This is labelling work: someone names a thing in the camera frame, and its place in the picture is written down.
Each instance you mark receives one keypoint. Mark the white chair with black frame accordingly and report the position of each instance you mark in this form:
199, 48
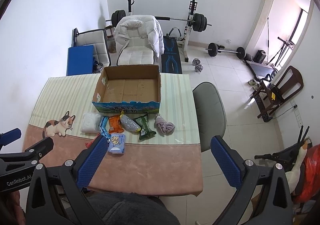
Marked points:
96, 38

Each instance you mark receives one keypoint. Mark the white puffer jacket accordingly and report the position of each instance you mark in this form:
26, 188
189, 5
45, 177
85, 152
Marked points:
147, 26

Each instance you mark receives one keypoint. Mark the blue cartoon tissue pack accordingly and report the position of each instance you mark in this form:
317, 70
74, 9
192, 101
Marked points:
117, 144

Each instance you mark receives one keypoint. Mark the plush goose toy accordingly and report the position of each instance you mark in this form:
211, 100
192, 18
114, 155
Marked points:
296, 176

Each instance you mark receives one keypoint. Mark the black treadmill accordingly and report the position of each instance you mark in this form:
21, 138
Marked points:
256, 66

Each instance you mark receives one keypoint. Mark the green snack bag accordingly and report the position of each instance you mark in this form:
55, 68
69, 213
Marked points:
145, 132

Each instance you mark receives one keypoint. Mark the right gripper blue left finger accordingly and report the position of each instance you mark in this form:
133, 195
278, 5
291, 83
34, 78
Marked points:
44, 205

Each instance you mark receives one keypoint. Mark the orange snack bag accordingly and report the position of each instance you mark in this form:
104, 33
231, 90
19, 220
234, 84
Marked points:
115, 125

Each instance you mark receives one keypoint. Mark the orange red plastic bag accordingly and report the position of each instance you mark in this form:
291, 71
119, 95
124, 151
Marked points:
311, 178

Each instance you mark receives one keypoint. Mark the grey green chair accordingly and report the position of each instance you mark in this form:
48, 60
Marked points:
210, 111

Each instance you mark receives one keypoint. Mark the dark wooden chair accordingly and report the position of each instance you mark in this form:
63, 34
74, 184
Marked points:
271, 96

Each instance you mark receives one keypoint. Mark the white padded chair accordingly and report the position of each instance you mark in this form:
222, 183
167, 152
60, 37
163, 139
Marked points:
137, 52

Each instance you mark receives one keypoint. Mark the blue foil snack pack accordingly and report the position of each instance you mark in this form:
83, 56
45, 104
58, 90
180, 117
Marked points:
102, 127

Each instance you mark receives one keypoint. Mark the loaded barbell on rack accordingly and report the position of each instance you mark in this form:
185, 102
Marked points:
198, 23

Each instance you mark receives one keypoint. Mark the red snack bag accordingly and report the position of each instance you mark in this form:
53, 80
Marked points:
89, 144

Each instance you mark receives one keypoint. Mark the grey rolled cloth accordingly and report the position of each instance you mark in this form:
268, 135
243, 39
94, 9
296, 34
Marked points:
163, 127

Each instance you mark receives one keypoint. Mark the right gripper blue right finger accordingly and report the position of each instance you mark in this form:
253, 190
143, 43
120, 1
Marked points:
274, 204

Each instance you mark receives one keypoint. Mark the silver yellow scrubber pack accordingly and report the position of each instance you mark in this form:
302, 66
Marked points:
129, 124

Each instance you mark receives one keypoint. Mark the open cardboard box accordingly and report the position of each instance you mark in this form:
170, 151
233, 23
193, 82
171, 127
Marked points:
129, 88

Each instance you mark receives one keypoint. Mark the weight bench rack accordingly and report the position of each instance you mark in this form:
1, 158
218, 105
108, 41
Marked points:
189, 26

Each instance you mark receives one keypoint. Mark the barbell on floor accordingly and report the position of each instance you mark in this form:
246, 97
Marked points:
213, 49

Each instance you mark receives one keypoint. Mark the chrome dumbbell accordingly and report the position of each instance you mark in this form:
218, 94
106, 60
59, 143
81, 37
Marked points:
198, 67

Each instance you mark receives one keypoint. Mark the blue folded mat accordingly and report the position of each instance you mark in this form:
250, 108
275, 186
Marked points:
80, 60

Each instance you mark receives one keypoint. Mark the white soft pack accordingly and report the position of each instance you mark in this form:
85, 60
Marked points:
90, 122

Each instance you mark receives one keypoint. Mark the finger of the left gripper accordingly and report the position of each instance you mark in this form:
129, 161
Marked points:
9, 137
38, 150

